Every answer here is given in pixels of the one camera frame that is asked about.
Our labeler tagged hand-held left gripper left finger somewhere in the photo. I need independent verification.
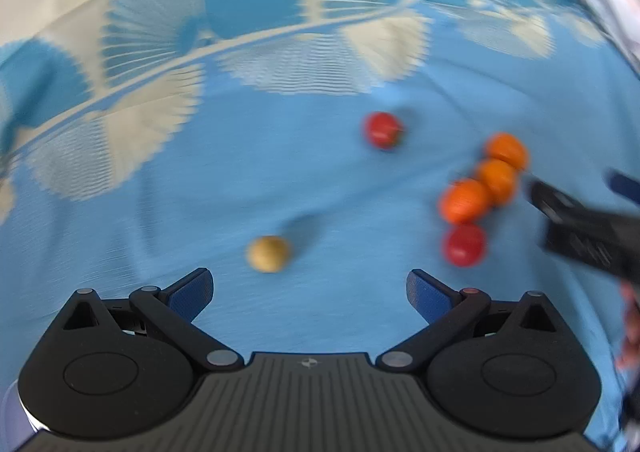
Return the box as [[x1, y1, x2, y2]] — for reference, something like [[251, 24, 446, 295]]
[[55, 267, 246, 374]]

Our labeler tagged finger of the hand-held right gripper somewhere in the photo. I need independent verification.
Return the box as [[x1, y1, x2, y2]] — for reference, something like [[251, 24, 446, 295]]
[[526, 179, 601, 233], [606, 169, 640, 207]]

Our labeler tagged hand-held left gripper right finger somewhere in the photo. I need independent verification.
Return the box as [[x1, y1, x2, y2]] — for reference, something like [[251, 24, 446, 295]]
[[375, 269, 567, 374]]

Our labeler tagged orange cherry tomato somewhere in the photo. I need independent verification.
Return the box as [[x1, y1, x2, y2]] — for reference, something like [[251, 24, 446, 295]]
[[475, 159, 518, 205], [484, 132, 530, 172], [439, 179, 492, 225]]

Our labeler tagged red cherry tomato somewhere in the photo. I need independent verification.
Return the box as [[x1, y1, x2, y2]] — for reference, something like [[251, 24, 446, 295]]
[[442, 223, 487, 267], [363, 112, 405, 150]]

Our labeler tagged yellow longan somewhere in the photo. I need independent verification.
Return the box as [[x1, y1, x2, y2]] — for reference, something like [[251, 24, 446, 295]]
[[246, 235, 292, 273]]

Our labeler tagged person's right hand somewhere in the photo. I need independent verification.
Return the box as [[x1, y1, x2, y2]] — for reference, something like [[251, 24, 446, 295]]
[[617, 279, 640, 375]]

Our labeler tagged blue fan-print sheet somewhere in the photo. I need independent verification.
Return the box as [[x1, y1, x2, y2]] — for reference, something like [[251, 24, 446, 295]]
[[0, 0, 640, 452]]

